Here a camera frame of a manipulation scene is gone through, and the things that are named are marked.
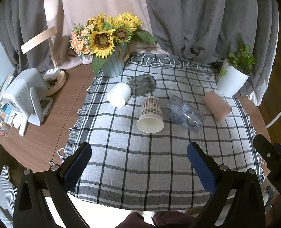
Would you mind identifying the beige pink curtain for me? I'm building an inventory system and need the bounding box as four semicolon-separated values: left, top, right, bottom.
43;0;169;71

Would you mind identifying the clear blue patterned glass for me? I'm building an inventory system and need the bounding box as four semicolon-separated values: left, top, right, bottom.
163;95;205;133

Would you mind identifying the beige desk lamp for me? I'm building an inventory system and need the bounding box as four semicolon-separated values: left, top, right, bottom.
21;26;67;97

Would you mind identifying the sunflower bouquet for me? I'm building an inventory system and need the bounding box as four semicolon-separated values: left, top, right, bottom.
68;12;158;76

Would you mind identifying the white plastic cup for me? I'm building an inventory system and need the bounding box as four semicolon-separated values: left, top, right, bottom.
107;82;132;108

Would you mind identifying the white projector on stand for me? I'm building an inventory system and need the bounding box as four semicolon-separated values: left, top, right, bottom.
2;68;54;126

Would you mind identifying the blue ribbed flower pot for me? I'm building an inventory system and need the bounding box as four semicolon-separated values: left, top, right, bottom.
101;44;130;78

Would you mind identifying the plaid paper cup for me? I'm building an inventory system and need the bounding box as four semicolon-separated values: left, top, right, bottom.
136;96;164;133

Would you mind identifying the white power adapter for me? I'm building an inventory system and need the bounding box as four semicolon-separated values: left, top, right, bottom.
43;68;60;81

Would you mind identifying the grey curtain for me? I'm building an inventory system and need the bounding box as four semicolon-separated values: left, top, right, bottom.
0;0;279;105

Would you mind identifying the green potted plant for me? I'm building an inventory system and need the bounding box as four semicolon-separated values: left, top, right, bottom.
210;44;262;77

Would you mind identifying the striped star cushion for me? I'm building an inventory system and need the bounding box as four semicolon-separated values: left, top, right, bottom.
0;165;18;217

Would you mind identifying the pink plastic cup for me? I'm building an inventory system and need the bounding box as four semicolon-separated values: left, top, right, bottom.
203;91;232;122

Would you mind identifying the checkered grey tablecloth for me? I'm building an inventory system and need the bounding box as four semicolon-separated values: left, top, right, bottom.
64;54;265;211

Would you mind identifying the smoky grey square glass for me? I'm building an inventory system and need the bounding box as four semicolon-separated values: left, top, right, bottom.
127;74;156;98

